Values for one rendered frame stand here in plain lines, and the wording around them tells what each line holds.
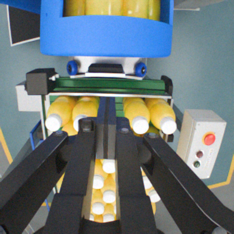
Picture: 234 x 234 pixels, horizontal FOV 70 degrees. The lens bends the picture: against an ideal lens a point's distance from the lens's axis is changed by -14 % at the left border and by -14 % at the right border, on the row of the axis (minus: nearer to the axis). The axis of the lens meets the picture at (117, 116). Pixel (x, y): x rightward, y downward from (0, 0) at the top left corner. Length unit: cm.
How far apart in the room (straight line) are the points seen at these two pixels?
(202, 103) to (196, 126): 128
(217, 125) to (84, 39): 41
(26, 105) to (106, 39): 55
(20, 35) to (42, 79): 100
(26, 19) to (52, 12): 119
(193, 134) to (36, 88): 46
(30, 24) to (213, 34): 148
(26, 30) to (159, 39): 128
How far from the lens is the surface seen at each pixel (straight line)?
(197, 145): 55
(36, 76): 58
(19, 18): 156
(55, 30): 33
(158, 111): 52
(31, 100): 76
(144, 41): 31
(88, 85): 65
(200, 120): 53
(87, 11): 35
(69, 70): 58
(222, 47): 180
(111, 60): 60
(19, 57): 172
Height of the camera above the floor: 153
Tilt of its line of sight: 68 degrees down
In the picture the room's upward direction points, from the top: 176 degrees clockwise
